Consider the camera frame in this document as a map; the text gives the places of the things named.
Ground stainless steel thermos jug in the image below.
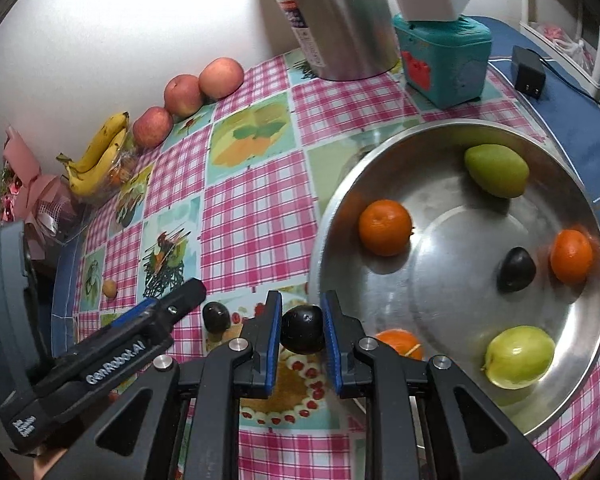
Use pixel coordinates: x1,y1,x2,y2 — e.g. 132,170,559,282
259,0,411,82

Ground red apple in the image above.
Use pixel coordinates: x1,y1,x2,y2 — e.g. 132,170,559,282
132,106,174,149
163,74,204,118
198,57,245,100

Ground black cable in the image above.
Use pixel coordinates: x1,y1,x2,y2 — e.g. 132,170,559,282
540,57,600,128

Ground pink and white cloth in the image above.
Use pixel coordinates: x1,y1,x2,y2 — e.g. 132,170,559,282
530,20,598,73

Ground round metal bowl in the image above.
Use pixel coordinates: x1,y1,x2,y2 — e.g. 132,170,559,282
309,120,600,438

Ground white charger block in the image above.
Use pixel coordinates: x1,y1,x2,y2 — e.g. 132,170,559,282
397,0,470,23

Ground pink wrapped flower bouquet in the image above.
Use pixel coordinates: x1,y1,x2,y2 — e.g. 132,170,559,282
0,125,88,261

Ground green mango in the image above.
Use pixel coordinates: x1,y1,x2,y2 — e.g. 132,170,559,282
463,144,531,199

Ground yellow banana bunch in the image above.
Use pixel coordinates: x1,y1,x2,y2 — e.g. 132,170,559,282
56,111,131,197

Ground pink checkered tablecloth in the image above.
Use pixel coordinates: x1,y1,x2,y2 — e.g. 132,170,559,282
50,15,600,480

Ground teal plastic box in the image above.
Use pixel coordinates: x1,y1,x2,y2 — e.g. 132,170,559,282
392,14,493,110

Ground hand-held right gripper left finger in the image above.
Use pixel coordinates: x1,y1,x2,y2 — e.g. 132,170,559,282
45,290,284,480

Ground green apple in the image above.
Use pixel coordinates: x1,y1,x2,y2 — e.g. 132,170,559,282
482,326,556,391

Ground black power adapter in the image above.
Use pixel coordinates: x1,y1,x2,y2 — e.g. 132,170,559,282
511,45,547,101

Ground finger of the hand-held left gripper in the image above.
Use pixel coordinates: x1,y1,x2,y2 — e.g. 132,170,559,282
75,278,207,361

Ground dark purple plum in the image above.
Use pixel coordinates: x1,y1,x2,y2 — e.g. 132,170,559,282
496,246,537,293
281,305,325,355
201,301,231,336

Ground orange mandarin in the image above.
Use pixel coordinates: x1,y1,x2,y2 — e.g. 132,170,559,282
358,199,413,257
550,229,594,285
375,329,425,362

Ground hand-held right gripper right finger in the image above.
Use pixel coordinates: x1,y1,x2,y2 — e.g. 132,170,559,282
321,290,561,480

